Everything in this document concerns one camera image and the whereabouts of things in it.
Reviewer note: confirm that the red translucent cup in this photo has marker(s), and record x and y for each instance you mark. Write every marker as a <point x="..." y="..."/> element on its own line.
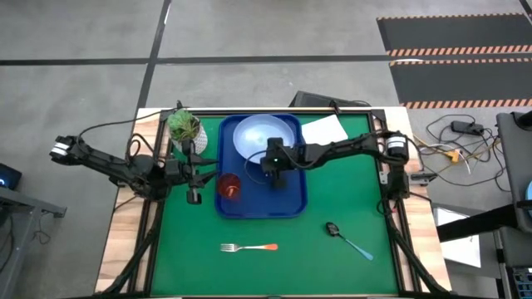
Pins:
<point x="228" y="187"/>

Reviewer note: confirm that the yellow connector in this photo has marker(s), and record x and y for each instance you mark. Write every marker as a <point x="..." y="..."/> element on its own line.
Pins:
<point x="453" y="155"/>

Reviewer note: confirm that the black floor mat orange stripes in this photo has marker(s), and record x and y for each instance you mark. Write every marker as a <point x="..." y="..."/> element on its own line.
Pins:
<point x="461" y="81"/>
<point x="453" y="31"/>

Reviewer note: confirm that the black device with blue light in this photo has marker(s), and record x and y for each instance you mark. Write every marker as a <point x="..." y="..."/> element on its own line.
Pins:
<point x="8" y="176"/>

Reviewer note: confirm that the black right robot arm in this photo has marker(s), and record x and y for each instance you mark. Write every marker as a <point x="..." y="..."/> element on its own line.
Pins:
<point x="341" y="147"/>

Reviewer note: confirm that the silver metal bracket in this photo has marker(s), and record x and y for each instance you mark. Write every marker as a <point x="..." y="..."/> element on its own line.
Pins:
<point x="383" y="177"/>

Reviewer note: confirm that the black power adapter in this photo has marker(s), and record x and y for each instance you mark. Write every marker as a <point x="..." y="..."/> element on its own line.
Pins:
<point x="467" y="127"/>

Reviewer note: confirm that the white folded napkin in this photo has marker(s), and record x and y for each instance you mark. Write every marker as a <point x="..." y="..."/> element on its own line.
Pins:
<point x="324" y="129"/>

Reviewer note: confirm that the grey side table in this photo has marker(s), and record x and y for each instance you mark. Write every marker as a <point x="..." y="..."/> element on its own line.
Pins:
<point x="25" y="203"/>

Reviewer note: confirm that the light blue plate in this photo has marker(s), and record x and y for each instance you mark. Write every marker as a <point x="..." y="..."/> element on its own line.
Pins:
<point x="253" y="133"/>

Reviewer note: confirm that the grey cart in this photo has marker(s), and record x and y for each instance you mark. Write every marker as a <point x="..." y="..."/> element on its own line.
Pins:
<point x="515" y="166"/>

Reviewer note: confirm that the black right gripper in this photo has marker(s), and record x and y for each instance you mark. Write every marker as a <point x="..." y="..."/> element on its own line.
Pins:
<point x="279" y="155"/>

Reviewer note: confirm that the white paper sheet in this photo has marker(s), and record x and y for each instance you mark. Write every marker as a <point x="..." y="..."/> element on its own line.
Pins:
<point x="461" y="249"/>

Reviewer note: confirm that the green table mat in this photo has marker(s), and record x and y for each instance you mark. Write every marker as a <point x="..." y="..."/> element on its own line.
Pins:
<point x="291" y="270"/>

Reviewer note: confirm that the succulent in white pot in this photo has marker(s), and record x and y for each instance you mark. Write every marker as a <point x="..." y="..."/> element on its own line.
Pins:
<point x="187" y="128"/>

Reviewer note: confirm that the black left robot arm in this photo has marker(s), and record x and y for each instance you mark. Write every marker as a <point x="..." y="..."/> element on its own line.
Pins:
<point x="99" y="160"/>

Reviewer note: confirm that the black monitor behind table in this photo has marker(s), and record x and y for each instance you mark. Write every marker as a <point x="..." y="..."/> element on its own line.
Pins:
<point x="311" y="99"/>

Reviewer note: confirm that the blue plastic tray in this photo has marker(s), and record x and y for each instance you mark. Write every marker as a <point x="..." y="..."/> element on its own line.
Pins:
<point x="249" y="203"/>

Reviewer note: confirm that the black bar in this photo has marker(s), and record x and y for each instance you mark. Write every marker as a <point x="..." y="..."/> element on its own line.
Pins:
<point x="478" y="222"/>

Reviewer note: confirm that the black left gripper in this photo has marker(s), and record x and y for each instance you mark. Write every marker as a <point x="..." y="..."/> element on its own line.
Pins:
<point x="178" y="170"/>

